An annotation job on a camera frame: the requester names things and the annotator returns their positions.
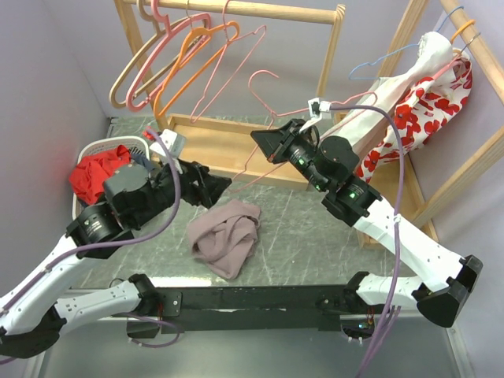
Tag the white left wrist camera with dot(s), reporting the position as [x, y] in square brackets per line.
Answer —
[173, 142]

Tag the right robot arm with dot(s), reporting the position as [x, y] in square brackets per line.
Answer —
[442, 280]

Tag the blue wire hanger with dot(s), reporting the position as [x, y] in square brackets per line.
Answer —
[351, 75]

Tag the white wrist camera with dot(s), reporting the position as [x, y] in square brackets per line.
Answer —
[173, 142]
[319, 109]

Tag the white garment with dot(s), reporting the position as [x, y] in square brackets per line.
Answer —
[364, 129]

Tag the red floral white dress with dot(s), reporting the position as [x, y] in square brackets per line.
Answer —
[426, 108]

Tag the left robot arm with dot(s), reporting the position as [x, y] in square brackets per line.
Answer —
[35, 314]

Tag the mauve pink top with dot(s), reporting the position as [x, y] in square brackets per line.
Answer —
[224, 237]

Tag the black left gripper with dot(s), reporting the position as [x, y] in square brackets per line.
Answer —
[210, 188]

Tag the black base bar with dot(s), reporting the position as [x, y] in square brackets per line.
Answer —
[260, 308]

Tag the red top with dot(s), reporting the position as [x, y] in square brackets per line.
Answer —
[92, 171]

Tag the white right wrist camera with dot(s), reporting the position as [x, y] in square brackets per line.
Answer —
[319, 109]

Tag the orange hanger hook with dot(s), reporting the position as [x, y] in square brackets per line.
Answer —
[461, 29]

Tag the aluminium rail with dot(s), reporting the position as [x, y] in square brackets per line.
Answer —
[141, 301]

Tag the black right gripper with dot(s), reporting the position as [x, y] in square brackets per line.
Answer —
[277, 142]

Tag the navy blue printed top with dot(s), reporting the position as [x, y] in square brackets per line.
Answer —
[141, 159]

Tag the white perforated plastic basket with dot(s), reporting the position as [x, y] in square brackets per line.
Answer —
[134, 145]

